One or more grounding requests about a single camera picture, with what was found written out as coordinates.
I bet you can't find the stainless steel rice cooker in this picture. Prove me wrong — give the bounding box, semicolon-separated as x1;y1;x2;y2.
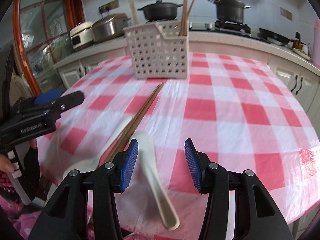
91;13;130;43

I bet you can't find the pink checkered tablecloth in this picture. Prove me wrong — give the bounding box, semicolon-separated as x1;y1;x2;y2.
38;53;319;239

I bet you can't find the person's left hand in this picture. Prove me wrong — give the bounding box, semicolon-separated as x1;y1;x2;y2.
0;139;37;174

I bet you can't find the gold wall switch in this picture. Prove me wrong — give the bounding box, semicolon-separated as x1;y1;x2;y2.
280;7;292;21

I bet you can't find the black stock pot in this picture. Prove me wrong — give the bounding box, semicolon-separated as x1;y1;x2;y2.
207;0;251;24

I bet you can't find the white small oven appliance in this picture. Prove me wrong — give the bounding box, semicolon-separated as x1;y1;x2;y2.
70;21;94;52

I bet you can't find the black gas cooktop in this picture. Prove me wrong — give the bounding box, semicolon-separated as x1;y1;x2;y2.
189;20;271;44

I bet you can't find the black frying pan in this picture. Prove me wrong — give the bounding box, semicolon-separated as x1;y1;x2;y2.
258;28;294;47

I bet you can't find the plate with cups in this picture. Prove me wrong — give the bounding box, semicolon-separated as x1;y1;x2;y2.
292;32;311;61

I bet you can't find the gold wall socket panel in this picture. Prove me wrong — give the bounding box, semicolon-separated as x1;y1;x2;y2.
98;0;119;14

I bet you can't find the brown wooden chopstick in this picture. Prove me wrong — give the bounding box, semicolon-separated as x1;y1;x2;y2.
179;0;188;36
109;82;165;160
103;82;163;163
129;0;139;25
187;0;195;18

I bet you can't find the black casserole pot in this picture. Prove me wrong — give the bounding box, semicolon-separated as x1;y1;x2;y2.
137;0;183;22

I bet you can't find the white perforated utensil basket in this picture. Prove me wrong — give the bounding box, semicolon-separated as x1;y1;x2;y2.
124;21;189;79

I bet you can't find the white plastic spoon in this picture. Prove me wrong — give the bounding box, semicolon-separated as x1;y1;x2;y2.
62;115;133;179
131;131;180;231

